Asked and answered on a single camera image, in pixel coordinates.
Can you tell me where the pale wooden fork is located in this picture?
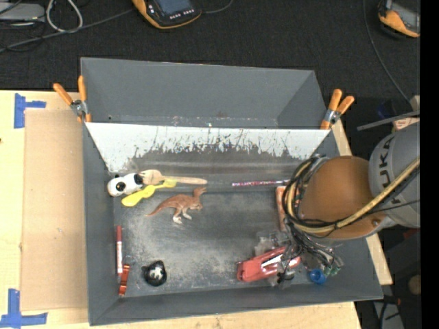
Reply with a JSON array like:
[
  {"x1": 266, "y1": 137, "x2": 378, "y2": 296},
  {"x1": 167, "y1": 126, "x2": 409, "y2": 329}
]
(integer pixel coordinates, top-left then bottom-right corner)
[{"x1": 138, "y1": 169, "x2": 209, "y2": 187}]

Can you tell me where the brown toy dinosaur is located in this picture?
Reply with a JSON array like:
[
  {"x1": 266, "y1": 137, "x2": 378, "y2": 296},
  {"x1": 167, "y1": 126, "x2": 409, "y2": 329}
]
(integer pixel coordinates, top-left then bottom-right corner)
[{"x1": 144, "y1": 186, "x2": 208, "y2": 226}]

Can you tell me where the grey metal bin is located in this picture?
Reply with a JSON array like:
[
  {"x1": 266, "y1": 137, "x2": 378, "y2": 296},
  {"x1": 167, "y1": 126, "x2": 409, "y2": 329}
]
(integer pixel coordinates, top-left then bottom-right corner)
[{"x1": 80, "y1": 57, "x2": 385, "y2": 326}]

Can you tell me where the brown cardboard board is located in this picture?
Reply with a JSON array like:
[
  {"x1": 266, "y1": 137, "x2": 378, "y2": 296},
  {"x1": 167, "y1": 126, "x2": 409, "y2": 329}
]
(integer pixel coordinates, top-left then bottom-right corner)
[{"x1": 19, "y1": 108, "x2": 91, "y2": 312}]

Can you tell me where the pink patterned pencil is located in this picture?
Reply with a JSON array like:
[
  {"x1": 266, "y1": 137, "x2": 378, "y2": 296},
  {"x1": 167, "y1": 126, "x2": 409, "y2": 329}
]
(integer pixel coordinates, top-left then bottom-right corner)
[{"x1": 230, "y1": 179, "x2": 291, "y2": 188}]

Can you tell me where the red marker pen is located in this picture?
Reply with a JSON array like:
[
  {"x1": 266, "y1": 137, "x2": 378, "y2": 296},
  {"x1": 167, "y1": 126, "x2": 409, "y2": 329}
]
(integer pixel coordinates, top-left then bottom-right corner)
[{"x1": 115, "y1": 225, "x2": 124, "y2": 276}]

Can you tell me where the black and white round toy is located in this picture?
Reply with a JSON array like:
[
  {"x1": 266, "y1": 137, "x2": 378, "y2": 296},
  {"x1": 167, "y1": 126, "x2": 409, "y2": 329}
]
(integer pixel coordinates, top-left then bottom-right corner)
[{"x1": 141, "y1": 259, "x2": 168, "y2": 288}]

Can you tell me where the red hand tool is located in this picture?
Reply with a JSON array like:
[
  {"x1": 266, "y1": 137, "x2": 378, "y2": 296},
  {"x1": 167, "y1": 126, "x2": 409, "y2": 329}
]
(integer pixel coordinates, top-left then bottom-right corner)
[{"x1": 235, "y1": 246, "x2": 302, "y2": 284}]

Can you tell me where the yellow plastic spoon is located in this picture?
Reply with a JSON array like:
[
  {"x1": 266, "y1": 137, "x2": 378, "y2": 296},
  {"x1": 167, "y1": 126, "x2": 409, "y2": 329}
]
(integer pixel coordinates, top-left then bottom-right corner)
[{"x1": 121, "y1": 178, "x2": 178, "y2": 208}]

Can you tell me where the black and white panda toy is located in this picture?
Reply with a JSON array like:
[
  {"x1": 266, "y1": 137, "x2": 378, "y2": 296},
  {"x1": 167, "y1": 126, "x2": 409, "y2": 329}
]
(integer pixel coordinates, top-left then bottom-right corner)
[{"x1": 106, "y1": 172, "x2": 145, "y2": 198}]

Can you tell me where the blue plastic cap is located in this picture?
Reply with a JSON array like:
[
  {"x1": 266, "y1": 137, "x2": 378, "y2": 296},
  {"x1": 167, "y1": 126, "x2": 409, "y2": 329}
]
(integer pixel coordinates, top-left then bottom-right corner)
[{"x1": 309, "y1": 268, "x2": 327, "y2": 285}]

